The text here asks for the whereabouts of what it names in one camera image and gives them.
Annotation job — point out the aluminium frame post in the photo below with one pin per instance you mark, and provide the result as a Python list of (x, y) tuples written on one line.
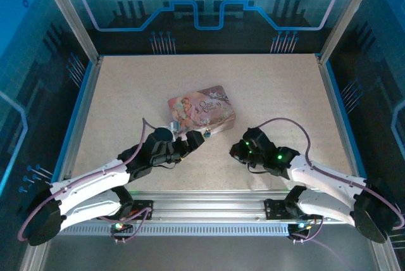
[(74, 21), (347, 14)]

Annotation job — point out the pink illustrated tin box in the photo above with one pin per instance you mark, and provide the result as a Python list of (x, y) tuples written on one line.
[(202, 106)]

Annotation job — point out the aluminium table side rail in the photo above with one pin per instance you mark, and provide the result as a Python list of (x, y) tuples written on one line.
[(80, 116), (340, 116)]

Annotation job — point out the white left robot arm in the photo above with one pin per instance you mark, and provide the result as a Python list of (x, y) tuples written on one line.
[(88, 182)]

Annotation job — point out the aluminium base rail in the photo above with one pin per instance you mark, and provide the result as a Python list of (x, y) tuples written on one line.
[(205, 204)]

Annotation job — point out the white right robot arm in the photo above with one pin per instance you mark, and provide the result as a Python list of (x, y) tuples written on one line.
[(329, 176)]

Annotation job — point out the small board with green light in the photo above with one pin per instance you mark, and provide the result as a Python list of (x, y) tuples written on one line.
[(119, 226), (300, 225)]

